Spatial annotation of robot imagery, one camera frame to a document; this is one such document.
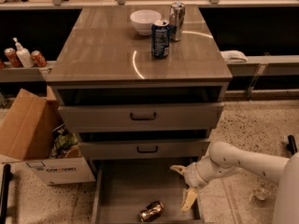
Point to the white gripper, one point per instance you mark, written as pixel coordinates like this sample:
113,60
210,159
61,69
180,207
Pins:
192,175

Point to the orange soda can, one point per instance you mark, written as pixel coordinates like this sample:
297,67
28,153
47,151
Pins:
151,212

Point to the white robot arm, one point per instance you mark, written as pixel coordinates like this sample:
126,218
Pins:
222,159

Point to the bottom open grey drawer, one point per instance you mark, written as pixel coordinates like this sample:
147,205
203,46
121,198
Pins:
126,187

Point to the middle grey drawer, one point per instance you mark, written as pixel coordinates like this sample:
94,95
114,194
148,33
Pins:
144,149

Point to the grey drawer cabinet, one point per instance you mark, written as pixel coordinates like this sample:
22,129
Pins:
104,61

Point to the top grey drawer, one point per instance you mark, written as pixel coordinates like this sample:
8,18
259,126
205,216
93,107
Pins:
130,118

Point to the blue soda can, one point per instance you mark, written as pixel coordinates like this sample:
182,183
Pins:
160,38

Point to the silver soda can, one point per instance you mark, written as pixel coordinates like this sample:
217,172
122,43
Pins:
176,20

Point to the red can right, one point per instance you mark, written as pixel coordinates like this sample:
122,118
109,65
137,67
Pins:
38,58

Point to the red can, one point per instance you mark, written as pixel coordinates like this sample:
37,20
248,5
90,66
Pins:
38,58
12,57

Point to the red can left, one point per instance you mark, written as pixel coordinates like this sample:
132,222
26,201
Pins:
12,57

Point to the clear drinking glass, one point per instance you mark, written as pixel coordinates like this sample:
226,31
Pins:
265,191

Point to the black bar right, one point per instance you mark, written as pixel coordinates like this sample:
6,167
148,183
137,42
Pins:
291,146

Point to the black bar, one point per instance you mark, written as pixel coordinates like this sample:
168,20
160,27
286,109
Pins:
291,146
7,176

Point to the white printed cardboard box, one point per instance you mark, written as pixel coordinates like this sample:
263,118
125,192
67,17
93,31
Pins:
61,171

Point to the green snack bag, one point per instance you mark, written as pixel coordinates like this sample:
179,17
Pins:
63,141

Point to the folded white cloth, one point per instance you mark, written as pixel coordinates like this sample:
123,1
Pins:
234,56

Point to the brown cardboard box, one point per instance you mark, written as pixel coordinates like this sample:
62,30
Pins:
26,131

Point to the white bowl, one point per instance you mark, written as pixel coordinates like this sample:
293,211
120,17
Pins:
143,19

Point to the black bar left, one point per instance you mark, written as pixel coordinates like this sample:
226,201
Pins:
7,176

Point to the white pump bottle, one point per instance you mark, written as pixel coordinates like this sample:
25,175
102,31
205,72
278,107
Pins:
23,54

